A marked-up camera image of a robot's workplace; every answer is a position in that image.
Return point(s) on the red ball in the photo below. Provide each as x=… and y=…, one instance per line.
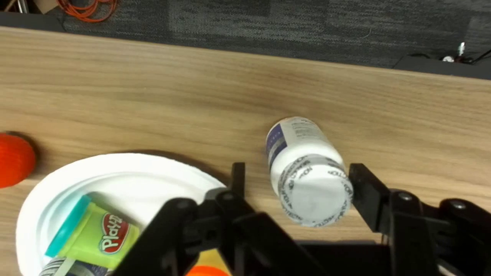
x=16, y=161

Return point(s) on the white paper plate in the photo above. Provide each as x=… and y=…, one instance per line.
x=128, y=177

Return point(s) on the green Play-Doh tub teal lid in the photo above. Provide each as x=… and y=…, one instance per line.
x=97, y=235

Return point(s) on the small white connector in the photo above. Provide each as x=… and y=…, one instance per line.
x=461, y=51

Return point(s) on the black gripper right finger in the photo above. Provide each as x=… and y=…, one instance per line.
x=368, y=192

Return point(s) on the brown cardboard piece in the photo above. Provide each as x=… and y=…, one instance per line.
x=46, y=5

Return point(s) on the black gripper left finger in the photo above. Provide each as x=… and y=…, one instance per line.
x=238, y=177

